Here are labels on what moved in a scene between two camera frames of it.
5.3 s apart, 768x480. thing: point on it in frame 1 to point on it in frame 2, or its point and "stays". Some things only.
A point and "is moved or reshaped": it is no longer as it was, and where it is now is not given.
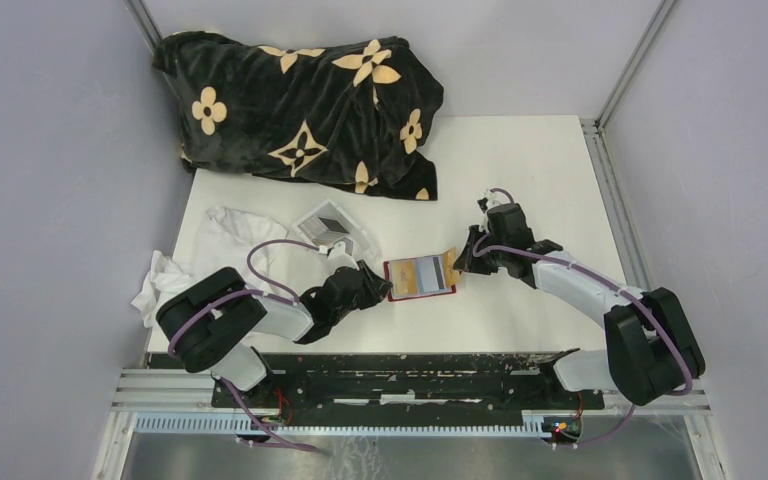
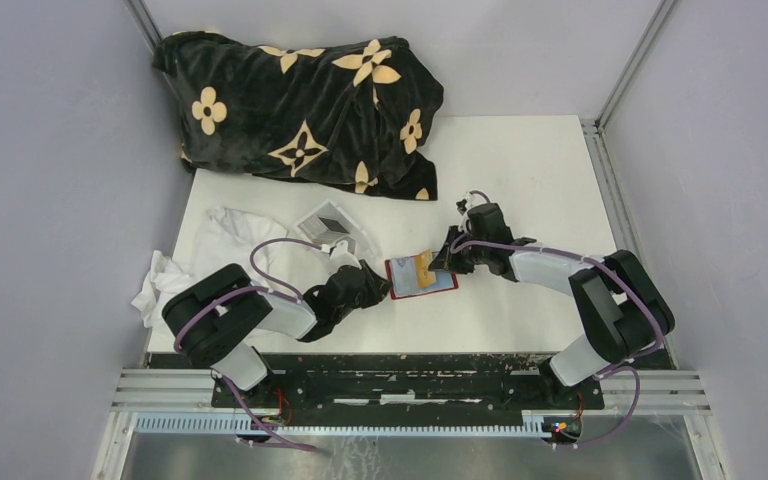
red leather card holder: (416, 277) stays
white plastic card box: (327, 224) stays
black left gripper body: (367, 296) stays
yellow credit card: (451, 275) is moved or reshaped
